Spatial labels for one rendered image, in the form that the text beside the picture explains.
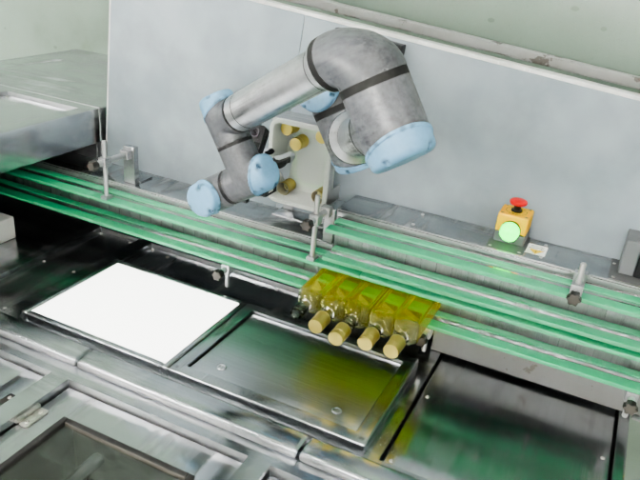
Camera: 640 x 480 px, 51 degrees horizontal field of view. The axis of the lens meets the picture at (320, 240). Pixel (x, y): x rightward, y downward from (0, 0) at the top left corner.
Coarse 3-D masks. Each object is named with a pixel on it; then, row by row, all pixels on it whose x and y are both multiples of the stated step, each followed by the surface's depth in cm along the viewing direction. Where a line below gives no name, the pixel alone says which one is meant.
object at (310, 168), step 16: (272, 128) 171; (304, 128) 167; (272, 144) 173; (288, 144) 179; (320, 144) 175; (304, 160) 178; (320, 160) 176; (304, 176) 180; (320, 176) 178; (304, 192) 181; (304, 208) 175; (320, 208) 173
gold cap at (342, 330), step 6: (342, 324) 144; (336, 330) 142; (342, 330) 142; (348, 330) 144; (330, 336) 142; (336, 336) 142; (342, 336) 141; (348, 336) 145; (330, 342) 143; (336, 342) 142; (342, 342) 142
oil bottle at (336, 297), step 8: (344, 280) 161; (352, 280) 161; (360, 280) 161; (336, 288) 157; (344, 288) 157; (352, 288) 158; (328, 296) 153; (336, 296) 153; (344, 296) 154; (328, 304) 152; (336, 304) 151; (344, 304) 152; (336, 312) 151; (336, 320) 152
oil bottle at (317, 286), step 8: (320, 272) 163; (328, 272) 163; (336, 272) 163; (312, 280) 159; (320, 280) 159; (328, 280) 159; (336, 280) 161; (304, 288) 155; (312, 288) 155; (320, 288) 156; (328, 288) 157; (304, 296) 154; (312, 296) 153; (320, 296) 154; (312, 304) 153; (320, 304) 155; (312, 312) 155
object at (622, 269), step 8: (632, 232) 148; (632, 240) 144; (624, 248) 147; (632, 248) 143; (624, 256) 145; (632, 256) 144; (624, 264) 145; (632, 264) 145; (624, 272) 146; (632, 272) 145
